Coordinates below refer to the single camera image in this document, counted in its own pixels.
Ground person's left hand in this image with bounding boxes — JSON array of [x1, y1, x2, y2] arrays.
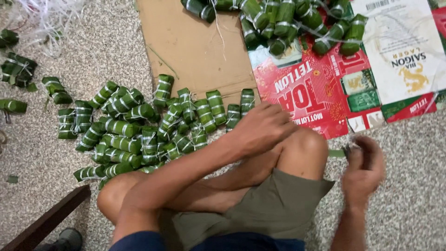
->
[[229, 102, 300, 159]]

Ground person's right hand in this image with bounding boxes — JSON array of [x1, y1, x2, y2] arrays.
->
[[341, 135, 387, 210]]

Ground person's right leg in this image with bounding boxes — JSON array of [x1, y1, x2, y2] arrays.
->
[[206, 127, 330, 187]]

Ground person's leg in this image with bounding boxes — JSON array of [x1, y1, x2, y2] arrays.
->
[[97, 170, 251, 225], [206, 127, 330, 187]]

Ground red printed cardboard sheet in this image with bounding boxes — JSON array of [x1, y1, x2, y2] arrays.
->
[[248, 38, 386, 140]]

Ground olive green shorts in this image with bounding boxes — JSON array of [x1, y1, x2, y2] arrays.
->
[[171, 168, 336, 250]]

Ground heap of tied parcel bundles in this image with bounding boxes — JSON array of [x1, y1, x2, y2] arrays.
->
[[180, 0, 369, 57]]

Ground white printed cardboard sheet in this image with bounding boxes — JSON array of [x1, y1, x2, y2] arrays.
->
[[350, 0, 446, 123]]

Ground brown cardboard sheet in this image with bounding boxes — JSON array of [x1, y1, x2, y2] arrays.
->
[[137, 0, 260, 105]]

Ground dark blue shirt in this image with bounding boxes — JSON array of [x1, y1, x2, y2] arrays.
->
[[109, 231, 306, 251]]

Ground pile of green leaf-wrapped parcels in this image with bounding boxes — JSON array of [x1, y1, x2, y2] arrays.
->
[[57, 74, 256, 190]]

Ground person's left leg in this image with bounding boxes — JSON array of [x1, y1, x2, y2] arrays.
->
[[97, 170, 251, 225]]

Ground pair of leaf-wrapped parcels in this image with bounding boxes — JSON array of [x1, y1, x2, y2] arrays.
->
[[41, 76, 74, 105]]

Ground grey shoe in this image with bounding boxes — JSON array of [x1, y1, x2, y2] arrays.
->
[[34, 228, 83, 251]]

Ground dark wooden beam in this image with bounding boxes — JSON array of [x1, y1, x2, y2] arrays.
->
[[0, 184, 92, 251]]

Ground green leaf-wrapped parcel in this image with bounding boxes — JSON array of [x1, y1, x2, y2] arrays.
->
[[0, 99, 28, 114], [0, 29, 20, 48]]

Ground tied bundle of leaf parcels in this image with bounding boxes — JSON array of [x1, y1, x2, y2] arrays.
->
[[0, 52, 38, 88]]

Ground heap of white plastic strings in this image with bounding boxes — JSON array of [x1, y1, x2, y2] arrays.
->
[[0, 0, 88, 58]]

